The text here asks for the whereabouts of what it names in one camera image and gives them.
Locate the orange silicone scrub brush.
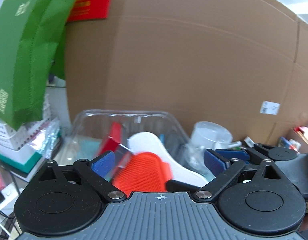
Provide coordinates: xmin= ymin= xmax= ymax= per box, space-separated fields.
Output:
xmin=112 ymin=152 xmax=174 ymax=196

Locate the pink storage bin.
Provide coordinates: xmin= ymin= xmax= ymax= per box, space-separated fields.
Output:
xmin=286 ymin=128 xmax=308 ymax=154

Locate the red white black box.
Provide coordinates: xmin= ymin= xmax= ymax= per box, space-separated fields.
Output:
xmin=97 ymin=122 xmax=126 ymax=156

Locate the clear cotton swab cylinder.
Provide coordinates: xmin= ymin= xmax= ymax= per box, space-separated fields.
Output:
xmin=188 ymin=121 xmax=233 ymax=166

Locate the clear plastic tray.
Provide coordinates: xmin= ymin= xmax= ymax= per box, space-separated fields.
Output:
xmin=54 ymin=109 xmax=189 ymax=165

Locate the white shoe insole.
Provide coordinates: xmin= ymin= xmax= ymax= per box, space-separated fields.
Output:
xmin=127 ymin=132 xmax=208 ymax=187

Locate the large brown cardboard box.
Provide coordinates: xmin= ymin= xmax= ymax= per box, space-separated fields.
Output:
xmin=65 ymin=0 xmax=308 ymax=144

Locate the green fabric bag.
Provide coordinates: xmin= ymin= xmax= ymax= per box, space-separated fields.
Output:
xmin=0 ymin=0 xmax=75 ymax=129

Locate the red cardboard box background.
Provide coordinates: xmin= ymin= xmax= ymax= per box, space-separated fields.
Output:
xmin=67 ymin=0 xmax=111 ymax=22

